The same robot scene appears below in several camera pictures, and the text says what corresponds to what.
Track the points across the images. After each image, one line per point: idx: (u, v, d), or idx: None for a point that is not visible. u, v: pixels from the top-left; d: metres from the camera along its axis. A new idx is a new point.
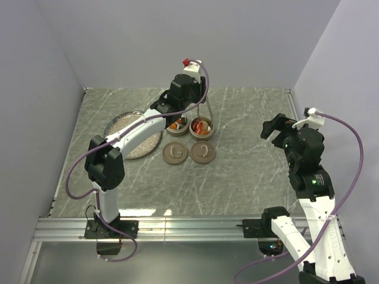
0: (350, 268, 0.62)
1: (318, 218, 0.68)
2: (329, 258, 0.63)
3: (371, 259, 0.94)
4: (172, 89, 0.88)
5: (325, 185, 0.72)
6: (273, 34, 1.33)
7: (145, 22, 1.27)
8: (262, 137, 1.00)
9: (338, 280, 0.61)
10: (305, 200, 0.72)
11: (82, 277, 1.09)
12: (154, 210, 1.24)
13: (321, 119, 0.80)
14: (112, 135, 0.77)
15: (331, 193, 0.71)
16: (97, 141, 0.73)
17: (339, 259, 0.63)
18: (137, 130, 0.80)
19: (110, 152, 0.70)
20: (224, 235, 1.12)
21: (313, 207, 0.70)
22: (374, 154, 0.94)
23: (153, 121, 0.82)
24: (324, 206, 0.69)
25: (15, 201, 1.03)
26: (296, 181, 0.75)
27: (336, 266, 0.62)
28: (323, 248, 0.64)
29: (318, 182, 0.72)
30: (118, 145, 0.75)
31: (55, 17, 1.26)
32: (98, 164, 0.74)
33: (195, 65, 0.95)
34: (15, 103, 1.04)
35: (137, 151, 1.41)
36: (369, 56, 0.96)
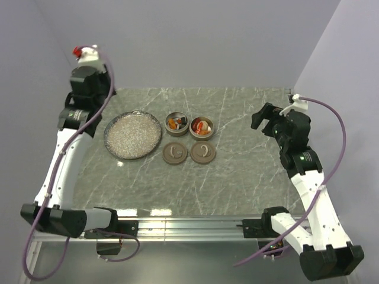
0: (346, 236, 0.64)
1: (309, 189, 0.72)
2: (323, 227, 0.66)
3: (372, 259, 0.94)
4: (74, 89, 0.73)
5: (314, 161, 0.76)
6: (273, 35, 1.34)
7: (145, 22, 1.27)
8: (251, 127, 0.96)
9: (334, 247, 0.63)
10: (296, 175, 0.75)
11: (82, 278, 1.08)
12: (136, 210, 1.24)
13: (305, 103, 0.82)
14: (39, 194, 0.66)
15: (320, 167, 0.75)
16: (26, 212, 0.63)
17: (333, 227, 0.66)
18: (62, 169, 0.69)
19: (51, 215, 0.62)
20: (224, 235, 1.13)
21: (304, 180, 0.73)
22: (373, 154, 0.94)
23: (73, 146, 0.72)
24: (313, 178, 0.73)
25: (15, 201, 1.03)
26: (286, 161, 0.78)
27: (330, 234, 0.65)
28: (316, 219, 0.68)
29: (306, 158, 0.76)
30: (54, 202, 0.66)
31: (55, 18, 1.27)
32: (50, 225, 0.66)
33: (91, 52, 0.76)
34: (16, 103, 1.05)
35: (137, 150, 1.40)
36: (371, 57, 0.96)
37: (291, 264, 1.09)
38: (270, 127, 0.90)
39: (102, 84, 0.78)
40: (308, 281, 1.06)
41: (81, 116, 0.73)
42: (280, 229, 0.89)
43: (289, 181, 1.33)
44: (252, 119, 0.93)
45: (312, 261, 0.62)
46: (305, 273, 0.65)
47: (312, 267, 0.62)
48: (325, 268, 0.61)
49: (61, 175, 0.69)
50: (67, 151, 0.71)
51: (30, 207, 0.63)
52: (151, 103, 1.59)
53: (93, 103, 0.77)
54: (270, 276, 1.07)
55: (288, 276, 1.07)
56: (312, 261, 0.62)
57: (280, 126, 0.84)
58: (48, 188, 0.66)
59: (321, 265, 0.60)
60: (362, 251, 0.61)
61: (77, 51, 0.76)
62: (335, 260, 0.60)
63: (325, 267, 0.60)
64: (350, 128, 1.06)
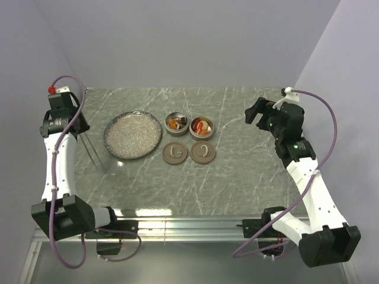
0: (342, 218, 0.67)
1: (304, 174, 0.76)
2: (319, 209, 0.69)
3: (372, 258, 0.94)
4: (53, 104, 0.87)
5: (307, 148, 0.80)
6: (273, 35, 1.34)
7: (145, 22, 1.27)
8: (246, 122, 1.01)
9: (330, 228, 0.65)
10: (291, 163, 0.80)
11: (81, 278, 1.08)
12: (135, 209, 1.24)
13: (297, 96, 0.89)
14: (47, 191, 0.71)
15: (312, 154, 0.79)
16: (39, 209, 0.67)
17: (329, 209, 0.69)
18: (60, 165, 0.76)
19: (64, 203, 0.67)
20: (225, 235, 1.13)
21: (298, 166, 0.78)
22: (373, 154, 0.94)
23: (63, 145, 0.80)
24: (308, 165, 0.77)
25: (15, 201, 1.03)
26: (280, 150, 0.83)
27: (327, 215, 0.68)
28: (312, 203, 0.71)
29: (299, 147, 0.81)
30: (63, 191, 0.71)
31: (55, 18, 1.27)
32: (62, 222, 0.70)
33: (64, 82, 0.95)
34: (15, 103, 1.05)
35: (137, 151, 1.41)
36: (370, 57, 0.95)
37: (291, 263, 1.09)
38: (265, 120, 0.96)
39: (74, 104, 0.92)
40: (308, 281, 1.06)
41: (63, 121, 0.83)
42: (279, 226, 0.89)
43: (289, 181, 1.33)
44: (247, 115, 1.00)
45: (311, 244, 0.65)
46: (306, 258, 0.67)
47: (311, 250, 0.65)
48: (324, 250, 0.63)
49: (61, 170, 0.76)
50: (60, 151, 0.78)
51: (41, 206, 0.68)
52: (151, 103, 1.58)
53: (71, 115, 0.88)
54: (271, 276, 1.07)
55: (287, 276, 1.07)
56: (310, 242, 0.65)
57: (275, 119, 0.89)
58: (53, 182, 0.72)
59: (320, 245, 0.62)
60: (359, 232, 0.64)
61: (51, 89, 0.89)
62: (332, 240, 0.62)
63: (323, 247, 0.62)
64: (350, 128, 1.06)
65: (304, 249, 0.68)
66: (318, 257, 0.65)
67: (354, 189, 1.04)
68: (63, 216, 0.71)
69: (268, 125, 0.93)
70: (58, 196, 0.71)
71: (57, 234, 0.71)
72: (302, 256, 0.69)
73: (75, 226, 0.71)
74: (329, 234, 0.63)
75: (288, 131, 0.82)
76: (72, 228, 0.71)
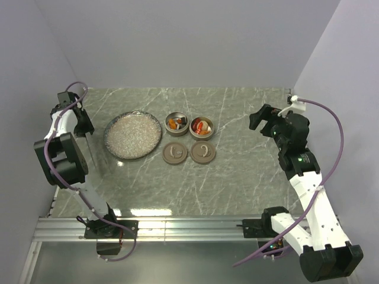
0: (345, 236, 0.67)
1: (308, 190, 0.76)
2: (322, 228, 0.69)
3: (373, 259, 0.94)
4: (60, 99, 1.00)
5: (311, 163, 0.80)
6: (273, 34, 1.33)
7: (145, 22, 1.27)
8: (250, 128, 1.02)
9: (333, 247, 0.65)
10: (294, 176, 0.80)
11: (81, 278, 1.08)
12: (131, 210, 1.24)
13: (304, 105, 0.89)
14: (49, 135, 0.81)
15: (317, 169, 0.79)
16: (41, 145, 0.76)
17: (332, 227, 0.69)
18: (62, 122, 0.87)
19: (62, 139, 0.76)
20: (225, 235, 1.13)
21: (302, 181, 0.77)
22: (373, 154, 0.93)
23: (66, 113, 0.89)
24: (311, 180, 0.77)
25: (15, 201, 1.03)
26: (284, 162, 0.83)
27: (329, 234, 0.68)
28: (315, 220, 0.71)
29: (304, 160, 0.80)
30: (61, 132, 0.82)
31: (55, 17, 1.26)
32: (59, 163, 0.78)
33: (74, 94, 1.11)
34: (15, 103, 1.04)
35: (137, 151, 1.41)
36: (371, 56, 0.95)
37: (291, 264, 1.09)
38: (269, 128, 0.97)
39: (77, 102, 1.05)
40: (307, 281, 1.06)
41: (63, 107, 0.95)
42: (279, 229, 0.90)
43: (289, 181, 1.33)
44: (251, 120, 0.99)
45: (312, 262, 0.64)
46: (306, 273, 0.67)
47: (312, 267, 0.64)
48: (324, 269, 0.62)
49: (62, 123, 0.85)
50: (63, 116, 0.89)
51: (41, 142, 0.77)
52: (151, 103, 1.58)
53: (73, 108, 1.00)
54: (271, 276, 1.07)
55: (287, 276, 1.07)
56: (313, 260, 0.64)
57: (280, 128, 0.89)
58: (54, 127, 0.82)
59: (320, 265, 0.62)
60: (361, 252, 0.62)
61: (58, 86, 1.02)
62: (333, 260, 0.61)
63: (323, 267, 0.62)
64: (350, 128, 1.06)
65: (304, 264, 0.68)
66: (318, 274, 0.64)
67: (355, 189, 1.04)
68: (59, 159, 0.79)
69: (272, 134, 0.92)
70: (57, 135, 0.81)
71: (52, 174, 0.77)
72: (302, 270, 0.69)
73: (68, 168, 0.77)
74: (330, 253, 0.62)
75: (292, 144, 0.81)
76: (66, 170, 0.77)
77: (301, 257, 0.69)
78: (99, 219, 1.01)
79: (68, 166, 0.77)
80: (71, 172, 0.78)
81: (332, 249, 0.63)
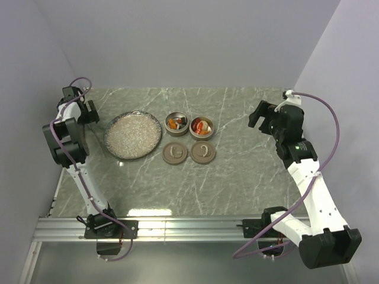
0: (343, 221, 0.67)
1: (305, 176, 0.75)
2: (320, 212, 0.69)
3: (374, 259, 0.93)
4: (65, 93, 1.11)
5: (309, 150, 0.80)
6: (273, 35, 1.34)
7: (145, 22, 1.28)
8: (250, 125, 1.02)
9: (332, 231, 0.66)
10: (292, 164, 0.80)
11: (81, 278, 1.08)
12: (131, 210, 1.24)
13: (298, 99, 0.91)
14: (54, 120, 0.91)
15: (315, 157, 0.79)
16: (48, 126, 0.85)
17: (330, 212, 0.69)
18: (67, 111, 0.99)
19: (67, 122, 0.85)
20: (225, 235, 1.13)
21: (299, 168, 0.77)
22: (373, 153, 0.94)
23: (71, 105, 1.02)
24: (309, 167, 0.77)
25: (15, 201, 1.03)
26: (282, 151, 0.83)
27: (327, 218, 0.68)
28: (313, 206, 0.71)
29: (301, 148, 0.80)
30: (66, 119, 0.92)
31: (55, 17, 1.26)
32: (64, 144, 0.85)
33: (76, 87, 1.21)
34: (15, 103, 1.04)
35: (137, 151, 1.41)
36: (371, 56, 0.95)
37: (291, 264, 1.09)
38: (267, 124, 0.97)
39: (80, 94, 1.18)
40: (308, 281, 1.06)
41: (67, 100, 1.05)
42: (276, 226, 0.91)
43: (289, 181, 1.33)
44: (249, 118, 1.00)
45: (312, 249, 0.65)
46: (306, 261, 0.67)
47: (312, 254, 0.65)
48: (324, 254, 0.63)
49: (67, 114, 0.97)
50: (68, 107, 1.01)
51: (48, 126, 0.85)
52: (151, 103, 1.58)
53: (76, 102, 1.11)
54: (271, 276, 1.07)
55: (286, 276, 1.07)
56: (312, 246, 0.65)
57: (276, 121, 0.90)
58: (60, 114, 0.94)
59: (320, 250, 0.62)
60: (359, 235, 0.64)
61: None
62: (333, 244, 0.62)
63: (324, 251, 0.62)
64: (349, 128, 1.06)
65: (304, 252, 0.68)
66: (319, 260, 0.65)
67: (355, 189, 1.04)
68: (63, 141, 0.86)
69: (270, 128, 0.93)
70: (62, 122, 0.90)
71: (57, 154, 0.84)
72: (302, 257, 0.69)
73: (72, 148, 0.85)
74: (331, 238, 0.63)
75: (289, 132, 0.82)
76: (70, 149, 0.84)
77: (301, 244, 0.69)
78: (99, 215, 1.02)
79: (71, 146, 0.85)
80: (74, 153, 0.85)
81: (331, 234, 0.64)
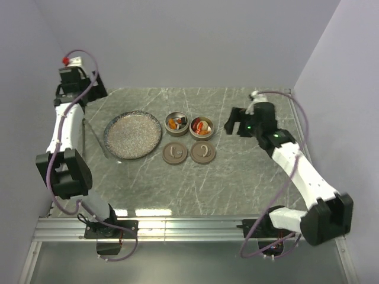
0: (333, 189, 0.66)
1: (289, 157, 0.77)
2: (310, 185, 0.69)
3: (375, 259, 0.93)
4: (63, 80, 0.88)
5: (287, 135, 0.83)
6: (273, 35, 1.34)
7: (145, 22, 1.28)
8: (227, 132, 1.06)
9: (325, 200, 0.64)
10: (275, 151, 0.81)
11: (81, 278, 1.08)
12: (131, 210, 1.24)
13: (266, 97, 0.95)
14: (51, 145, 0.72)
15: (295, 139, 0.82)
16: (42, 159, 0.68)
17: (320, 183, 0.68)
18: (66, 129, 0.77)
19: (66, 155, 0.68)
20: (225, 235, 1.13)
21: (281, 152, 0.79)
22: (373, 152, 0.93)
23: (71, 112, 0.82)
24: (290, 149, 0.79)
25: (15, 201, 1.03)
26: (264, 142, 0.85)
27: (317, 189, 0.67)
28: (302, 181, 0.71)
29: (280, 135, 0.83)
30: (66, 145, 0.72)
31: (55, 17, 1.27)
32: (62, 177, 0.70)
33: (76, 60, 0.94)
34: (15, 104, 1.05)
35: (137, 151, 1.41)
36: (371, 55, 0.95)
37: (291, 264, 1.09)
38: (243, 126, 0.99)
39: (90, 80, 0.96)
40: (308, 281, 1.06)
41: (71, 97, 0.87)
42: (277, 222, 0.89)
43: (289, 181, 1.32)
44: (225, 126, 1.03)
45: (310, 220, 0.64)
46: (308, 236, 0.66)
47: (313, 228, 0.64)
48: (324, 225, 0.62)
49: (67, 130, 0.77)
50: (68, 116, 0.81)
51: (43, 156, 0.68)
52: (151, 103, 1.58)
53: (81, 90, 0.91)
54: (270, 276, 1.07)
55: (287, 276, 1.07)
56: (310, 218, 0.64)
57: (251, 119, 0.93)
58: (57, 137, 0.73)
59: (318, 219, 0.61)
60: (350, 199, 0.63)
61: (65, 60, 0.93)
62: (329, 211, 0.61)
63: (322, 221, 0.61)
64: (350, 128, 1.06)
65: (307, 231, 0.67)
66: (321, 234, 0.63)
67: (355, 189, 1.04)
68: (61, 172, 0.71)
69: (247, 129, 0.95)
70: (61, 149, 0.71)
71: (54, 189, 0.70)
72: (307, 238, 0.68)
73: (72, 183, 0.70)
74: (325, 205, 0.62)
75: (264, 123, 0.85)
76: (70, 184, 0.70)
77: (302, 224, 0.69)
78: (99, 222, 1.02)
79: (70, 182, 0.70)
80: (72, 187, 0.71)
81: (325, 202, 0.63)
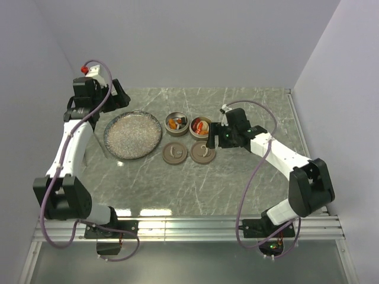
0: (305, 158, 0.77)
1: (263, 144, 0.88)
2: (285, 160, 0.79)
3: (375, 260, 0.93)
4: (76, 93, 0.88)
5: (258, 128, 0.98)
6: (272, 35, 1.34)
7: (144, 22, 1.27)
8: (210, 147, 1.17)
9: (300, 167, 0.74)
10: (252, 144, 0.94)
11: (81, 278, 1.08)
12: (131, 210, 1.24)
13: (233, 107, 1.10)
14: (51, 168, 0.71)
15: (265, 129, 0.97)
16: (41, 183, 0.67)
17: (292, 155, 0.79)
18: (70, 151, 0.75)
19: (65, 181, 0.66)
20: (227, 235, 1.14)
21: (256, 141, 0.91)
22: (373, 153, 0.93)
23: (79, 132, 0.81)
24: (263, 138, 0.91)
25: (15, 202, 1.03)
26: (241, 139, 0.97)
27: (292, 161, 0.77)
28: (279, 158, 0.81)
29: (253, 129, 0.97)
30: (66, 171, 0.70)
31: (55, 17, 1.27)
32: (58, 203, 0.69)
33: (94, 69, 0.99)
34: (15, 104, 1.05)
35: (137, 151, 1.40)
36: (371, 55, 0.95)
37: (291, 264, 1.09)
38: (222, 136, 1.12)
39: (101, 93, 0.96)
40: (308, 281, 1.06)
41: (84, 112, 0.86)
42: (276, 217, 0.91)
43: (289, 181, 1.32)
44: (208, 142, 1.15)
45: (294, 188, 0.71)
46: (298, 206, 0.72)
47: (298, 194, 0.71)
48: (306, 189, 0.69)
49: (70, 152, 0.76)
50: (74, 135, 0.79)
51: (42, 180, 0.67)
52: (151, 103, 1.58)
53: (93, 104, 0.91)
54: (270, 276, 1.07)
55: (287, 276, 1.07)
56: (293, 186, 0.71)
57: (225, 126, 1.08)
58: (59, 161, 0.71)
59: (300, 186, 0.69)
60: (322, 161, 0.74)
61: (84, 69, 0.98)
62: (305, 174, 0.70)
63: (303, 186, 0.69)
64: (350, 128, 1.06)
65: (295, 203, 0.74)
66: (307, 199, 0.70)
67: (355, 189, 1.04)
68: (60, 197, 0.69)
69: (225, 135, 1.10)
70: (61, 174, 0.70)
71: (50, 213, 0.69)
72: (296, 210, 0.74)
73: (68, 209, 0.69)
74: (301, 171, 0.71)
75: (237, 125, 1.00)
76: (66, 210, 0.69)
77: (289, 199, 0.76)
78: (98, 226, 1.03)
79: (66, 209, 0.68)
80: (67, 214, 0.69)
81: (301, 169, 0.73)
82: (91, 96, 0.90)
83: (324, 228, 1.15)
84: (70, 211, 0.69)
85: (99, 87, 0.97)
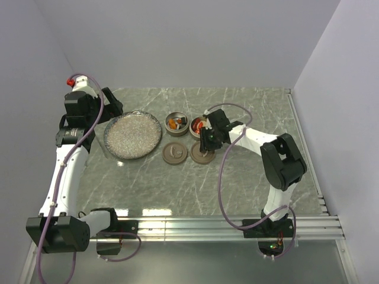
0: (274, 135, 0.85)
1: (239, 132, 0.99)
2: (257, 139, 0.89)
3: (375, 260, 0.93)
4: (68, 112, 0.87)
5: (235, 122, 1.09)
6: (272, 35, 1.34)
7: (144, 22, 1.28)
8: (204, 149, 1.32)
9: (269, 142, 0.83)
10: (230, 134, 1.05)
11: (80, 278, 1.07)
12: (131, 210, 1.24)
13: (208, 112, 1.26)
14: (45, 206, 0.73)
15: (241, 122, 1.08)
16: (35, 223, 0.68)
17: (263, 137, 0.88)
18: (64, 184, 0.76)
19: (60, 222, 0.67)
20: (225, 235, 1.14)
21: (232, 131, 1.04)
22: (373, 152, 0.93)
23: (73, 158, 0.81)
24: (237, 128, 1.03)
25: (16, 201, 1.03)
26: (221, 135, 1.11)
27: (262, 139, 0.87)
28: (253, 142, 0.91)
29: (230, 123, 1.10)
30: (60, 209, 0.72)
31: (55, 17, 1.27)
32: (54, 239, 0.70)
33: (81, 81, 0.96)
34: (14, 103, 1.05)
35: (137, 150, 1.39)
36: (372, 57, 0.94)
37: (291, 264, 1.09)
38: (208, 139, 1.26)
39: (94, 107, 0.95)
40: (308, 281, 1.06)
41: (77, 132, 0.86)
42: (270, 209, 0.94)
43: None
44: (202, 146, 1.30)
45: (267, 162, 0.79)
46: (275, 178, 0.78)
47: (272, 167, 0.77)
48: (276, 158, 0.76)
49: (64, 184, 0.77)
50: (68, 164, 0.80)
51: (36, 219, 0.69)
52: (151, 103, 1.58)
53: (86, 121, 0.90)
54: (271, 276, 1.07)
55: (287, 276, 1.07)
56: (265, 159, 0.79)
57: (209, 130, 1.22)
58: (53, 199, 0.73)
59: (269, 155, 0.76)
60: (288, 134, 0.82)
61: (70, 81, 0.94)
62: (272, 146, 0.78)
63: (273, 156, 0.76)
64: (351, 127, 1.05)
65: (272, 177, 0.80)
66: (279, 168, 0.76)
67: (355, 189, 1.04)
68: (56, 232, 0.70)
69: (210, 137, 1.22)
70: (55, 213, 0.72)
71: (48, 247, 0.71)
72: (277, 184, 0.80)
73: (66, 244, 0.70)
74: (267, 144, 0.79)
75: (218, 122, 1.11)
76: (64, 244, 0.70)
77: (267, 175, 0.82)
78: (99, 232, 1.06)
79: (63, 244, 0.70)
80: (65, 248, 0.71)
81: (267, 142, 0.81)
82: (84, 114, 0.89)
83: (324, 228, 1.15)
84: (67, 247, 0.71)
85: (92, 99, 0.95)
